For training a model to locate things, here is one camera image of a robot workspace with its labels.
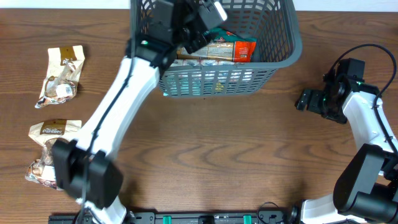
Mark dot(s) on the pantree snack pouch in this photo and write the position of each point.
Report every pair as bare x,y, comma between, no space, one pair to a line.
63,73
42,171

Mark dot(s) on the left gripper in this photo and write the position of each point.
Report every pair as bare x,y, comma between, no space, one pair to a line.
196,41

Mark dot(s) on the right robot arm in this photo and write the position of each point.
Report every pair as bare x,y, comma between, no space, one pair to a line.
366,191

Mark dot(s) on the orange biscuit packet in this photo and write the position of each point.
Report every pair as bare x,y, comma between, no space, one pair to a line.
239,51

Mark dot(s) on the mint green wipes pack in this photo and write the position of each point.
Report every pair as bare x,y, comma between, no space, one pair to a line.
182,85

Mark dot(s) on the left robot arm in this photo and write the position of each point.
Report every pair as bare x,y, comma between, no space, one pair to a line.
84,166

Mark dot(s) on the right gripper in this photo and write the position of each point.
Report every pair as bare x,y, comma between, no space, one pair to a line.
310,100

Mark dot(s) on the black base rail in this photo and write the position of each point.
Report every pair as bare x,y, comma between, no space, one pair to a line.
264,216

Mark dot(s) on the grey plastic basket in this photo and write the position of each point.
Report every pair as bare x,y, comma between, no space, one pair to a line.
275,26

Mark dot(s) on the green Nescafe coffee bag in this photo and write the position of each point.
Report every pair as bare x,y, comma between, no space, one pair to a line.
222,35

